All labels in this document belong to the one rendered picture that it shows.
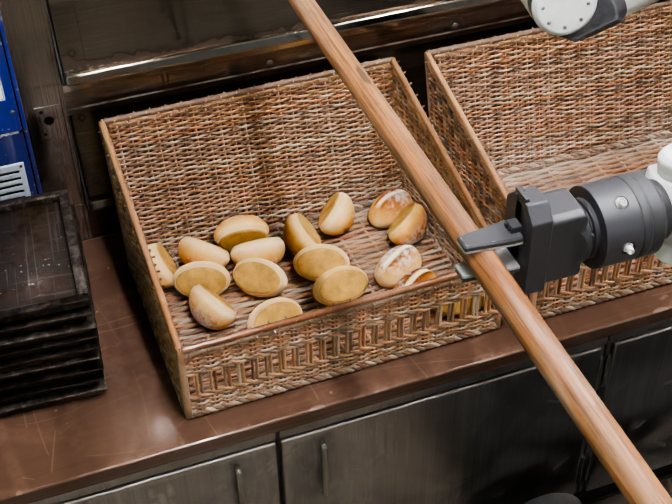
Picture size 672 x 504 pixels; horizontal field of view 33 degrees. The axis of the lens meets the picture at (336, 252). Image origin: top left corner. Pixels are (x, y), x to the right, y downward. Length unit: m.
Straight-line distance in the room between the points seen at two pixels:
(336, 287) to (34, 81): 0.61
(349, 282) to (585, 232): 0.84
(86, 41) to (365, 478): 0.87
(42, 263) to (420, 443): 0.70
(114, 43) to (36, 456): 0.68
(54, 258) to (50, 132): 0.29
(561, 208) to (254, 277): 0.91
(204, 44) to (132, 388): 0.59
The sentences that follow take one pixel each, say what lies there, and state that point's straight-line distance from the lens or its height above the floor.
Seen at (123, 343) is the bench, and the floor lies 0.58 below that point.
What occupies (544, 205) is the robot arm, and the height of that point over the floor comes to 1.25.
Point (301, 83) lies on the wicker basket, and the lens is 2.05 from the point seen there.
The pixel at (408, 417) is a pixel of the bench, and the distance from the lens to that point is 1.91.
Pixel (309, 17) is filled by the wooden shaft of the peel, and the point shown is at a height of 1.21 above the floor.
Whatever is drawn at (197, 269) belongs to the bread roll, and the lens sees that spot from 1.95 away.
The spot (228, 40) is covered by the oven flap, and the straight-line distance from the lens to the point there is 1.98.
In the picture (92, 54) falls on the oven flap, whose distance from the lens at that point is 1.94.
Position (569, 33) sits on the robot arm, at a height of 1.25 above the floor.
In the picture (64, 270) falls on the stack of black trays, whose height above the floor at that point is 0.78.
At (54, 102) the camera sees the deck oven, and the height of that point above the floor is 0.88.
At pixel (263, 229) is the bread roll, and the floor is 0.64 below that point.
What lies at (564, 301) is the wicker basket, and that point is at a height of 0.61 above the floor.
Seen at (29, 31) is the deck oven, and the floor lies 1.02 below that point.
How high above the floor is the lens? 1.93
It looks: 41 degrees down
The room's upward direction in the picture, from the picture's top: 1 degrees counter-clockwise
